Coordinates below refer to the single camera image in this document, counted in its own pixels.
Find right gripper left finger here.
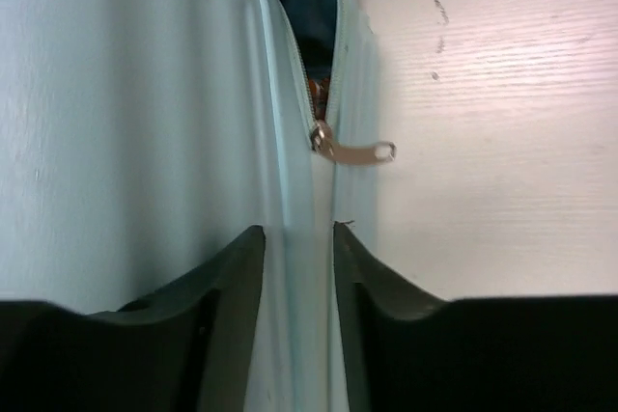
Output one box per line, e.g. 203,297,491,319
1,226,266,411

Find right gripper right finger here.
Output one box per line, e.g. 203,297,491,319
333,223,617,411

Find silver zipper pull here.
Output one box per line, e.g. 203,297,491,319
309,121,397,166

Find light blue suitcase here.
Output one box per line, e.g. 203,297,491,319
1,0,379,411

